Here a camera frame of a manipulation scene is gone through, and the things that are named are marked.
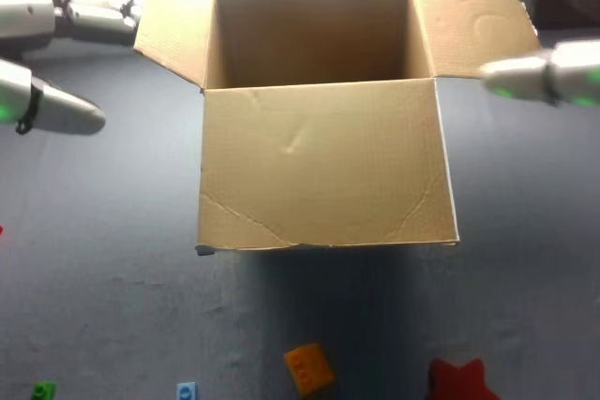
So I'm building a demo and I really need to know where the orange yellow toy brick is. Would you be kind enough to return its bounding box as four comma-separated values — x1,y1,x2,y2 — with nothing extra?
283,343,336,397

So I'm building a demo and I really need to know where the grey table cloth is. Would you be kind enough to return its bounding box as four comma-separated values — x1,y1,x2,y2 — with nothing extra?
0,24,600,400

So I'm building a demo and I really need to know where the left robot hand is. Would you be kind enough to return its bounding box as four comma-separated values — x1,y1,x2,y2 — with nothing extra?
0,0,143,137

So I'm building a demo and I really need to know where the cardboard box with flaps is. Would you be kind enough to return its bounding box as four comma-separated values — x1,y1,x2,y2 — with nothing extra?
133,0,543,259

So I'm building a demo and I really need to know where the green toy brick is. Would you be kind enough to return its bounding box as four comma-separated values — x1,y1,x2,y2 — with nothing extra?
30,379,60,400

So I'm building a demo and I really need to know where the red star toy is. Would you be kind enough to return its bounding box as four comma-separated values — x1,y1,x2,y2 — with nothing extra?
427,357,502,400

